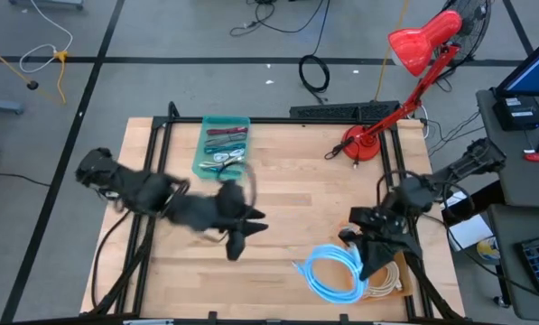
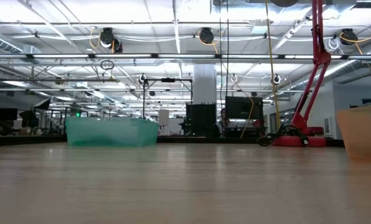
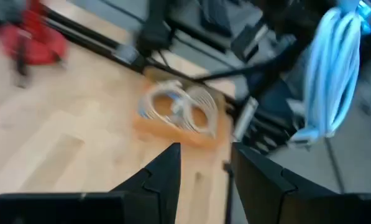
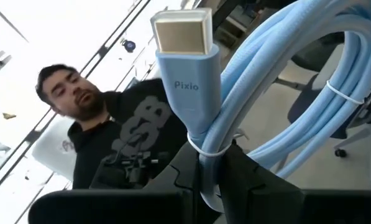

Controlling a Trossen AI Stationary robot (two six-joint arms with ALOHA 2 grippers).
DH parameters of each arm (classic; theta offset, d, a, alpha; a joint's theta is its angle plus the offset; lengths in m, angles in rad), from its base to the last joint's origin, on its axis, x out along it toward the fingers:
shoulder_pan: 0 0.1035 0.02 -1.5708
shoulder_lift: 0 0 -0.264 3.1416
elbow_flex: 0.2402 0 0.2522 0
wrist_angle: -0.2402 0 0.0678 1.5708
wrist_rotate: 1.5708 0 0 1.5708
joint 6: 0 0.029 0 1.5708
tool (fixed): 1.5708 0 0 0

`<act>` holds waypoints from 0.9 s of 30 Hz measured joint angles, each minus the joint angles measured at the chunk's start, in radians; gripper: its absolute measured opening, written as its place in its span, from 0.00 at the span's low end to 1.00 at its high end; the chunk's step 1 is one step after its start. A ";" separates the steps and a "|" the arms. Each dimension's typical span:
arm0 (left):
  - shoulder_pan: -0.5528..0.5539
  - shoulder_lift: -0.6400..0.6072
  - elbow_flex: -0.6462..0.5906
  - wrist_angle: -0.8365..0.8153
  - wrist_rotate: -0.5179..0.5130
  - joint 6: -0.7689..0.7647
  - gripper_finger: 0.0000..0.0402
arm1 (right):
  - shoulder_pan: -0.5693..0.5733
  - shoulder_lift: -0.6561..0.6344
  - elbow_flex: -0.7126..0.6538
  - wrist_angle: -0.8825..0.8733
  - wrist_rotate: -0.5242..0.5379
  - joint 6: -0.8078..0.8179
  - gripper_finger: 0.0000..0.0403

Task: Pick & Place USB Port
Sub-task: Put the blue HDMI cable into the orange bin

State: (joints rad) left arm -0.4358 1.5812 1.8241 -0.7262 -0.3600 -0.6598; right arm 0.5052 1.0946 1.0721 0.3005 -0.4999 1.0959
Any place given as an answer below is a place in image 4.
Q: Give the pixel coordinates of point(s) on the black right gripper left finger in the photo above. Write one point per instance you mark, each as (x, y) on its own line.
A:
(179, 174)

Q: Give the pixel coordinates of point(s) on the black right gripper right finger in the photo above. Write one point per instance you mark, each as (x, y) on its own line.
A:
(250, 186)

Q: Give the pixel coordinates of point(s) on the person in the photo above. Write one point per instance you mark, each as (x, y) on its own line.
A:
(126, 124)

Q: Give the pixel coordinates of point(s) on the dark office chair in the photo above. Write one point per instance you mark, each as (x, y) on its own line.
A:
(312, 56)

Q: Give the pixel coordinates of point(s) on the black chest camera rig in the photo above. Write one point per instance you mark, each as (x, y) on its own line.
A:
(132, 171)

